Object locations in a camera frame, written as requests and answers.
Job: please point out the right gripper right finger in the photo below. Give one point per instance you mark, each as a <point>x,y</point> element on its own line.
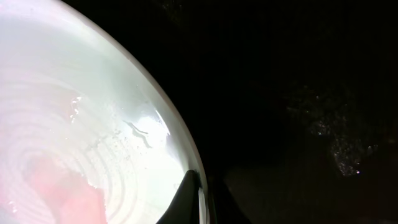
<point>223,207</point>

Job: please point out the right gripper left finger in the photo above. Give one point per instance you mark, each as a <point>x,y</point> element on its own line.
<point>184,208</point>

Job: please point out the black round tray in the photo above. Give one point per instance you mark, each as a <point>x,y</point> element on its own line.
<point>293,104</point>

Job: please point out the light blue plate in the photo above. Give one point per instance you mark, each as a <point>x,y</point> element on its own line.
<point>87,134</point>

